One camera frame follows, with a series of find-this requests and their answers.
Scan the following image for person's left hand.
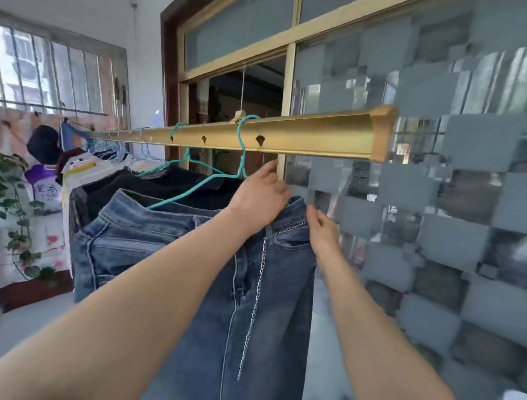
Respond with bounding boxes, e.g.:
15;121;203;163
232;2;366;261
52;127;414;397
225;159;294;238

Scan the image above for person's right hand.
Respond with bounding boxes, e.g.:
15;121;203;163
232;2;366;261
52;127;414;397
306;204;345;269

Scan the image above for teal wire hanger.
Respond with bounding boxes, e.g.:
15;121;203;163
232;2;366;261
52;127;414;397
138;121;225;179
146;114;262;211

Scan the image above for black shorts with logo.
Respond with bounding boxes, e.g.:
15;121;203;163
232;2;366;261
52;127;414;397
84;164;248;215

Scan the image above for gold clothes rail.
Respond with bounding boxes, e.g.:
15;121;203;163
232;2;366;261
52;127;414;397
88;105;399;163

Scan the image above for blue denim skirt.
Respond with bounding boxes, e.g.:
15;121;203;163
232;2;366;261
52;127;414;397
70;188;318;400

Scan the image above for mustard yellow t-shirt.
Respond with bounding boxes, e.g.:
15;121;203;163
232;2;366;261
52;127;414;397
61;162;98;182

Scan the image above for sheer white lace-collar shirt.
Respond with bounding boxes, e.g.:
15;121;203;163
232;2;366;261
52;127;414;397
61;163;137;269

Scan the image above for person's left forearm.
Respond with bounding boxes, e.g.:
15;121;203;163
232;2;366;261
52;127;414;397
0;210;248;400

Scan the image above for person's right forearm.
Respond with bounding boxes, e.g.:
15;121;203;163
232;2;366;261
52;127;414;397
319;255;456;400

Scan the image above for gold framed glass door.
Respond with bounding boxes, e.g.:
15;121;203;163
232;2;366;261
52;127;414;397
177;0;527;400

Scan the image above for metal mop poles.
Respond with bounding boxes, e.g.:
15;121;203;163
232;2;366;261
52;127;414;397
113;76;129;124

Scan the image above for blue fabric cover white trim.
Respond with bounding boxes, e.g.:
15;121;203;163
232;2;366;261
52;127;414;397
60;120;94;152

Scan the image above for white red floral cloth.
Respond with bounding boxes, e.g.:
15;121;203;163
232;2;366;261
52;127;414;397
0;210;73;289

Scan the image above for purple white detergent bag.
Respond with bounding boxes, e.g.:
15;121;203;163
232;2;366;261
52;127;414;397
24;164;63;215

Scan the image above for navy bucket hat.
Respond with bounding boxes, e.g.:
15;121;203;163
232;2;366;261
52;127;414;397
26;125;63;165

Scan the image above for window with metal bars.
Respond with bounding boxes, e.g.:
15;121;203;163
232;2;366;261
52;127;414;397
0;12;131;118

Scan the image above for grey metal window pole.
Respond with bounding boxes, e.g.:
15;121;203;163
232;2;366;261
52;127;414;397
0;98;110;117

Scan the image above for green leafy plant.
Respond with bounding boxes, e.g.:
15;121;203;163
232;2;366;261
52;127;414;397
0;154;57;282

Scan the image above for orange patterned hanging sheet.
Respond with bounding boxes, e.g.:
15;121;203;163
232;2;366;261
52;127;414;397
0;106;124;165

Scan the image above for brown door frame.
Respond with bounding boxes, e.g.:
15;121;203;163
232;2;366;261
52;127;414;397
160;0;198;170

